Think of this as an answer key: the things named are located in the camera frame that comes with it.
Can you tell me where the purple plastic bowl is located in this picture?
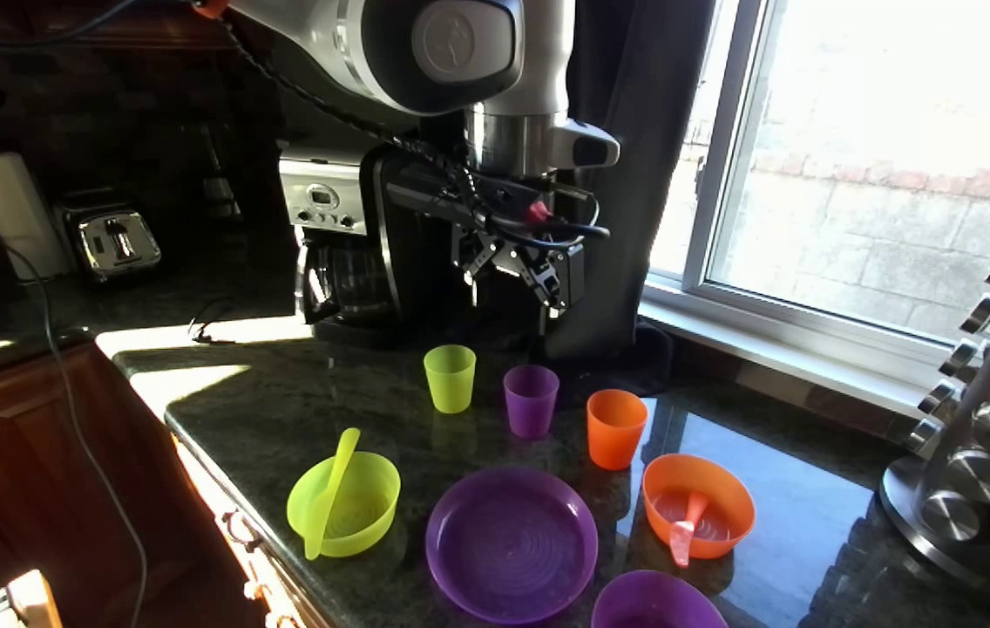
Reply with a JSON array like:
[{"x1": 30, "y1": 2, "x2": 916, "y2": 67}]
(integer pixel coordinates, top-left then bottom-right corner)
[{"x1": 584, "y1": 564, "x2": 733, "y2": 628}]

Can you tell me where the purple plastic cup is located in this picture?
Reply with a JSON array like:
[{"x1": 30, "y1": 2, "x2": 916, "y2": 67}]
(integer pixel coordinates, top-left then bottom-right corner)
[{"x1": 502, "y1": 363, "x2": 563, "y2": 443}]

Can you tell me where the green plastic bowl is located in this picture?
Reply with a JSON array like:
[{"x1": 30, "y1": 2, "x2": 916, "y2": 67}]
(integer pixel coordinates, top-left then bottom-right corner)
[{"x1": 281, "y1": 449, "x2": 405, "y2": 560}]

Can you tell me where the window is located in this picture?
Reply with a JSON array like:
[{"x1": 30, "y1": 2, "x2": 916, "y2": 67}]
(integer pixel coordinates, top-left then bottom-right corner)
[{"x1": 638, "y1": 0, "x2": 990, "y2": 416}]

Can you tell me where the green plastic cup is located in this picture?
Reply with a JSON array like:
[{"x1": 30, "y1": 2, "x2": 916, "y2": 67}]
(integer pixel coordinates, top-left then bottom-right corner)
[{"x1": 423, "y1": 343, "x2": 480, "y2": 420}]

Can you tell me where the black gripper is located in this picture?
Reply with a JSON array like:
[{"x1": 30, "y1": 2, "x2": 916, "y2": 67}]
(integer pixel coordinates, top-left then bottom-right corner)
[{"x1": 446, "y1": 172, "x2": 597, "y2": 330}]

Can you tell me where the white paper towel roll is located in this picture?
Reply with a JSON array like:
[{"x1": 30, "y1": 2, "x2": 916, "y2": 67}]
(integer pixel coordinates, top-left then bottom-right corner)
[{"x1": 0, "y1": 149, "x2": 71, "y2": 281}]

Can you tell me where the stainless steel coffee maker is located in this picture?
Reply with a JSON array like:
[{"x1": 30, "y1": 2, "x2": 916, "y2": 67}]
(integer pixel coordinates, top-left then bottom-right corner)
[{"x1": 276, "y1": 143, "x2": 409, "y2": 336}]

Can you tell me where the silver toaster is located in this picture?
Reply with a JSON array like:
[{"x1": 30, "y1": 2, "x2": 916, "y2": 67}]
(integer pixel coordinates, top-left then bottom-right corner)
[{"x1": 55, "y1": 195, "x2": 163, "y2": 287}]

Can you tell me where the glass coffee carafe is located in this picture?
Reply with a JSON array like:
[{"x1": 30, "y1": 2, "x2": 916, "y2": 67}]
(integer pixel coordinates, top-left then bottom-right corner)
[{"x1": 296, "y1": 242, "x2": 405, "y2": 330}]

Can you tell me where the green plastic spoon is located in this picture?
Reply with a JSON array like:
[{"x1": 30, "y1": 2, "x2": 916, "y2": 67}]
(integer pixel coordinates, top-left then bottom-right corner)
[{"x1": 299, "y1": 424, "x2": 366, "y2": 564}]

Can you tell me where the orange plastic cup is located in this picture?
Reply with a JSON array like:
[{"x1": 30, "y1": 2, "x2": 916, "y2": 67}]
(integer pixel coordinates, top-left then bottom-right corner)
[{"x1": 582, "y1": 386, "x2": 653, "y2": 474}]

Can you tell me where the orange plastic bowl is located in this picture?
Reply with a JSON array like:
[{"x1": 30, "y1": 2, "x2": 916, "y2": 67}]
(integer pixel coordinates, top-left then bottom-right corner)
[{"x1": 638, "y1": 449, "x2": 760, "y2": 564}]

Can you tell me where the purple plastic plate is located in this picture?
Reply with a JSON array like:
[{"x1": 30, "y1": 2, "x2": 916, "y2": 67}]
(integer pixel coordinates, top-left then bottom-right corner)
[{"x1": 423, "y1": 464, "x2": 602, "y2": 628}]

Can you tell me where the orange plastic spoon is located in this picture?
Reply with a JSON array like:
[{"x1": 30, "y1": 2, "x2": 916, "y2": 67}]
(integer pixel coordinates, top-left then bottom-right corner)
[{"x1": 667, "y1": 493, "x2": 715, "y2": 573}]

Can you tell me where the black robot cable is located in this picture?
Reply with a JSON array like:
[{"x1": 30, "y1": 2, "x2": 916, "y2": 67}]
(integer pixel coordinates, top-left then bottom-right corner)
[{"x1": 212, "y1": 22, "x2": 613, "y2": 343}]

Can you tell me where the thin grey hanging cable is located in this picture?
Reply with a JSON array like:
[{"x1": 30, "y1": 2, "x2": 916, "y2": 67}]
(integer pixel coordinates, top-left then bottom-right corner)
[{"x1": 2, "y1": 242, "x2": 154, "y2": 628}]

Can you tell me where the wooden cabinet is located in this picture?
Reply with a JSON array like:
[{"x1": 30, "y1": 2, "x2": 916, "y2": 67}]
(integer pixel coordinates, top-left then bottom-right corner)
[{"x1": 0, "y1": 336, "x2": 280, "y2": 628}]

